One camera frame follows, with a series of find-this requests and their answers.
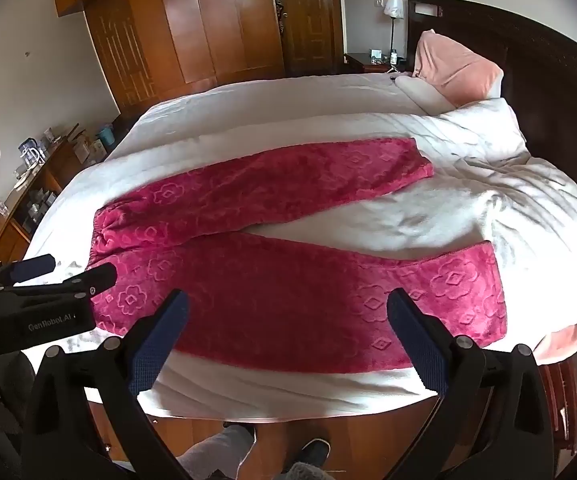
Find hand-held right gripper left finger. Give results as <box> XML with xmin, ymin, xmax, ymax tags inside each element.
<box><xmin>21</xmin><ymin>289</ymin><xmax>192</xmax><ymax>480</ymax></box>

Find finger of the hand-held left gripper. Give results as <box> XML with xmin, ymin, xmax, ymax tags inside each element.
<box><xmin>0</xmin><ymin>262</ymin><xmax>118</xmax><ymax>307</ymax></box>
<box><xmin>0</xmin><ymin>254</ymin><xmax>57</xmax><ymax>287</ymax></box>

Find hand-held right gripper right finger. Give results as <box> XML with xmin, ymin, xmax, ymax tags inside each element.
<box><xmin>386</xmin><ymin>289</ymin><xmax>554</xmax><ymax>480</ymax></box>

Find pink fleece pants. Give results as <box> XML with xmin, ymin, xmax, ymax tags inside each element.
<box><xmin>88</xmin><ymin>136</ymin><xmax>508</xmax><ymax>376</ymax></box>

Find wooden sideboard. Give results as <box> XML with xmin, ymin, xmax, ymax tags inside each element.
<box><xmin>0</xmin><ymin>132</ymin><xmax>100</xmax><ymax>266</ymax></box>

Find glass electric kettle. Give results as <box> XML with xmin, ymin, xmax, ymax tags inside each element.
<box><xmin>18</xmin><ymin>139</ymin><xmax>47</xmax><ymax>168</ymax></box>

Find person's grey trouser leg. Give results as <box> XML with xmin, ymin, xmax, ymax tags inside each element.
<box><xmin>176</xmin><ymin>425</ymin><xmax>256</xmax><ymax>480</ymax></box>

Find person's dark slipper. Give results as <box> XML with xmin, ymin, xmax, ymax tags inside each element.
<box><xmin>299</xmin><ymin>437</ymin><xmax>332</xmax><ymax>473</ymax></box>

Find white duvet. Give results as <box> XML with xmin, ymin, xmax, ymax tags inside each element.
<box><xmin>21</xmin><ymin>71</ymin><xmax>577</xmax><ymax>421</ymax></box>

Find white pillow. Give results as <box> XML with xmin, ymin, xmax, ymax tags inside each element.
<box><xmin>396</xmin><ymin>74</ymin><xmax>457</xmax><ymax>113</ymax></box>

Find brown wooden wardrobe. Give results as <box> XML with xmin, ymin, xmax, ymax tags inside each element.
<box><xmin>52</xmin><ymin>0</ymin><xmax>285</xmax><ymax>116</ymax></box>

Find pink pillow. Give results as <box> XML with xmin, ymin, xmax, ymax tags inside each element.
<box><xmin>413</xmin><ymin>30</ymin><xmax>503</xmax><ymax>108</ymax></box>

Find dark wooden nightstand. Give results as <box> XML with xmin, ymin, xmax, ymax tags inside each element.
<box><xmin>345</xmin><ymin>52</ymin><xmax>409</xmax><ymax>75</ymax></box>

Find dark wooden headboard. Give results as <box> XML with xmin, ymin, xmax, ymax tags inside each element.
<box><xmin>407</xmin><ymin>0</ymin><xmax>577</xmax><ymax>261</ymax></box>

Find brown wooden door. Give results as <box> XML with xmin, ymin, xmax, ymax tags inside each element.
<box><xmin>268</xmin><ymin>0</ymin><xmax>345</xmax><ymax>77</ymax></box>

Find white shade table lamp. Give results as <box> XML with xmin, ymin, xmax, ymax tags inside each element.
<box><xmin>383</xmin><ymin>0</ymin><xmax>405</xmax><ymax>68</ymax></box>

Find red wooden bed frame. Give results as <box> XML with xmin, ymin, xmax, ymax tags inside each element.
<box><xmin>539</xmin><ymin>360</ymin><xmax>577</xmax><ymax>456</ymax></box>

